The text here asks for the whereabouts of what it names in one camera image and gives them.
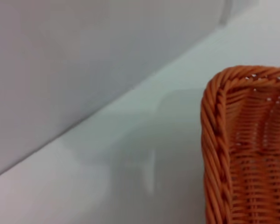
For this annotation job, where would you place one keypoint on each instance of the orange woven plastic basket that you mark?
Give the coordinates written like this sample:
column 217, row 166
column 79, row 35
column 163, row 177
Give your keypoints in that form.
column 254, row 149

